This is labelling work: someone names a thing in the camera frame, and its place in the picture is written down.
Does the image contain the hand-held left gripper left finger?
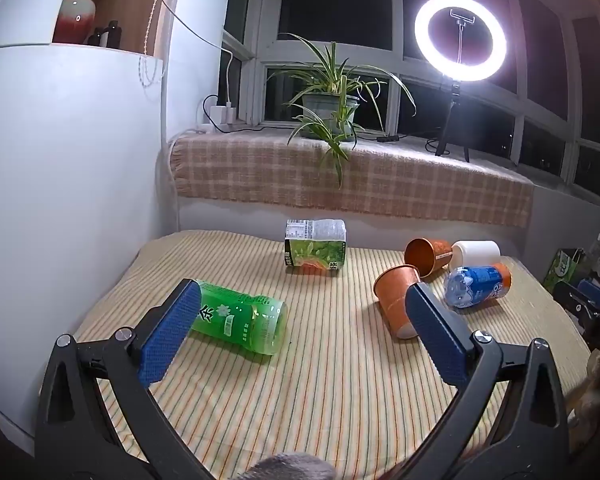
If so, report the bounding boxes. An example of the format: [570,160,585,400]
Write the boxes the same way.
[34,278,216,480]

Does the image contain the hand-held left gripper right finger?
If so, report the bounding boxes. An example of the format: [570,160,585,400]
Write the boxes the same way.
[404,281,572,480]

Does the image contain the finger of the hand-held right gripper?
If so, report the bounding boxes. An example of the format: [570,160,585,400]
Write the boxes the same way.
[576,279,600,312]
[551,282,595,335]

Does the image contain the orange paper cup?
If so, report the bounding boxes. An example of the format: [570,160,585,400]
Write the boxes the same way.
[373,265,424,339]
[404,238,455,281]

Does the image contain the white paper cup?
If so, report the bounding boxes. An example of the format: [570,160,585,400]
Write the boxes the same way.
[450,240,502,272]

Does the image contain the person's right hand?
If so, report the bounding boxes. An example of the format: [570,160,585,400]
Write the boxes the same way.
[564,349,600,457]

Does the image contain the green cardboard box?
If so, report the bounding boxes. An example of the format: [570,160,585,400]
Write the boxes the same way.
[542,248,587,294]

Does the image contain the blue plastic bottle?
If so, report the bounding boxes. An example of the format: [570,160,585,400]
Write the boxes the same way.
[443,261,513,310]

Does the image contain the green plastic bottle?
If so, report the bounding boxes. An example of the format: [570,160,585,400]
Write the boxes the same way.
[187,282,287,356]

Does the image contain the striped table cloth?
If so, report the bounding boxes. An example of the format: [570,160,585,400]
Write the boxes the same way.
[72,230,595,480]

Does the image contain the green square drink bottle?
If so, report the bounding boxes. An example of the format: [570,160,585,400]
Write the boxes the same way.
[283,218,348,277]

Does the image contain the checkered blanket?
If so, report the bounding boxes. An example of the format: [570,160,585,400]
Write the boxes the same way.
[170,132,535,234]

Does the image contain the white cabinet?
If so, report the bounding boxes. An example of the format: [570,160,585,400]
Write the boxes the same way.
[0,0,181,456]

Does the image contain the grey furry object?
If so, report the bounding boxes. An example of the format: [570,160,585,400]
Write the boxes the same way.
[236,452,339,480]

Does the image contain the black tripod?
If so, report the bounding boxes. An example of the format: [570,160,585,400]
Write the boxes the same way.
[433,78,472,164]

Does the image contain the grey plant pot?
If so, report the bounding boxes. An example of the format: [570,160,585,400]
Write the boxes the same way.
[301,91,361,141]

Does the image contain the spider plant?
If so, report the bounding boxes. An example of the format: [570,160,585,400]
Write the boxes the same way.
[267,33,417,190]

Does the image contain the small black bottles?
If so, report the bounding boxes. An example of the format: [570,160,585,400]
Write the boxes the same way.
[87,20,124,50]

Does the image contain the red and white vase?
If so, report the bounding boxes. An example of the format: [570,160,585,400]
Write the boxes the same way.
[52,0,99,45]

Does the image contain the black cable with switch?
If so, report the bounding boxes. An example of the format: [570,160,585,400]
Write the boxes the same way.
[354,131,443,153]

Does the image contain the black charger cable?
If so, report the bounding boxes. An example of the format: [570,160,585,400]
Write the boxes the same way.
[201,93,220,127]

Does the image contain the ring light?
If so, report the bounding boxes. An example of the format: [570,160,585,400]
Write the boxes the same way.
[413,0,509,83]

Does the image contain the white charging cable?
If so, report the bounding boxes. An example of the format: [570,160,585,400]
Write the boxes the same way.
[141,0,236,108]

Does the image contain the white window frame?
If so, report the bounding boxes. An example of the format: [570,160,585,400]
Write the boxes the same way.
[222,0,600,207]

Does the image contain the white twisted cord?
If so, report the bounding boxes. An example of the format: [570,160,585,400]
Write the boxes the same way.
[138,0,175,87]

